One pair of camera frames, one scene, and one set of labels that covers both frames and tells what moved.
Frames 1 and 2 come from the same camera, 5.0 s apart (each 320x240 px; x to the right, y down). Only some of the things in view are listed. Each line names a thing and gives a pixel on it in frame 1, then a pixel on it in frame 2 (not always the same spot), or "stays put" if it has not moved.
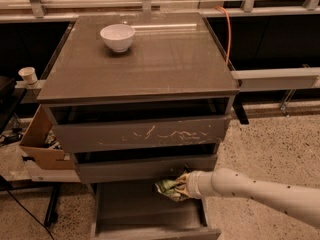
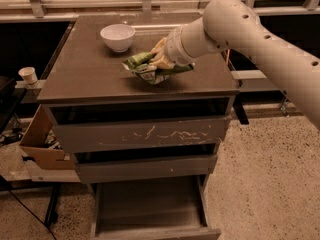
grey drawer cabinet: x=139 y=97 stays put
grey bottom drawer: x=138 y=211 stays put
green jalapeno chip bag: x=167 y=188 → x=138 y=64
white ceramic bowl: x=118 y=36 stays put
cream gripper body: x=192 y=185 → x=173 y=48
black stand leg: x=51 y=214 stays put
